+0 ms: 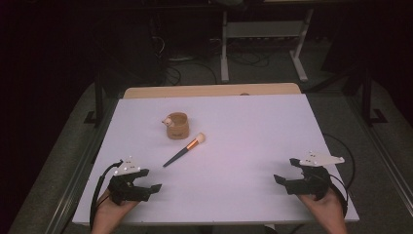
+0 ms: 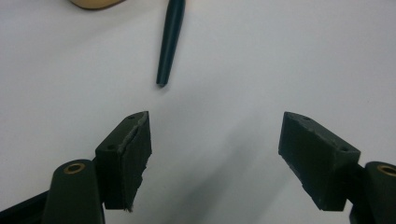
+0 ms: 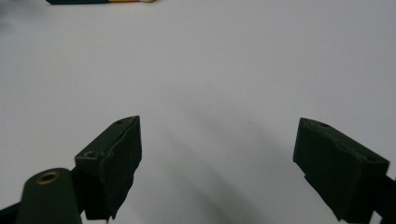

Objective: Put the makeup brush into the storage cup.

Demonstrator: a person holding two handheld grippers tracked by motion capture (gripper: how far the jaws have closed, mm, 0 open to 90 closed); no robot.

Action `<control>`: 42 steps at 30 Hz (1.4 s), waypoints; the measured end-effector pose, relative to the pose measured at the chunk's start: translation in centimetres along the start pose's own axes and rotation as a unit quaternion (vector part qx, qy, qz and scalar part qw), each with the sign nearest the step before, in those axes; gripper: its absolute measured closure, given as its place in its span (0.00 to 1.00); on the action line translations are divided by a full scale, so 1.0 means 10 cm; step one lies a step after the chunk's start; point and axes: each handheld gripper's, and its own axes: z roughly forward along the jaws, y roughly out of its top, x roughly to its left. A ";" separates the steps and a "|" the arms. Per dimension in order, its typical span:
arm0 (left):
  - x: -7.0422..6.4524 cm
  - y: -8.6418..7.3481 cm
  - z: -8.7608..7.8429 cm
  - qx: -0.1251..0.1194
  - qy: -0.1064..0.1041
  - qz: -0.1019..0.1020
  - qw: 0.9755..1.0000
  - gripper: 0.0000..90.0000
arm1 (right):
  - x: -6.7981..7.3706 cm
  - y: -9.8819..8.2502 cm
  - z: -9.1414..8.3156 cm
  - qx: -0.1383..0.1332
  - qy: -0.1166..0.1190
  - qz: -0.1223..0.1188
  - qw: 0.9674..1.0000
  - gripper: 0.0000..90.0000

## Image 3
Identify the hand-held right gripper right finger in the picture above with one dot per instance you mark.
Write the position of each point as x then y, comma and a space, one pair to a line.
336, 168

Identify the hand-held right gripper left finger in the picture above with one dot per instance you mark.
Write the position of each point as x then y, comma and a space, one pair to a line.
115, 168

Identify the dark blue and yellow marker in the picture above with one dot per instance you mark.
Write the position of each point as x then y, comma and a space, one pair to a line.
93, 1

